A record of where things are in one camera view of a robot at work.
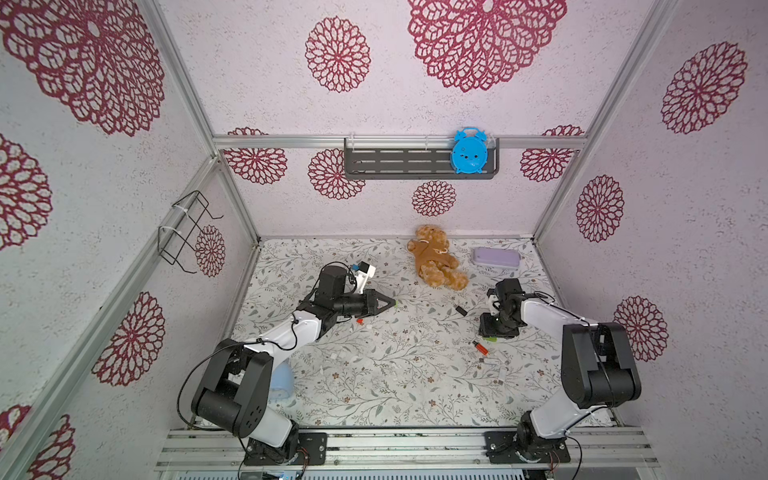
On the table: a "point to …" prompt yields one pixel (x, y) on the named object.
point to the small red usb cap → (360, 320)
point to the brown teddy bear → (436, 266)
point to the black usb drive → (461, 310)
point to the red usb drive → (481, 348)
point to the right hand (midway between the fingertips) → (486, 327)
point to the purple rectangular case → (497, 257)
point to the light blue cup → (282, 380)
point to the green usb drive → (492, 339)
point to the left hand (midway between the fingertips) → (394, 305)
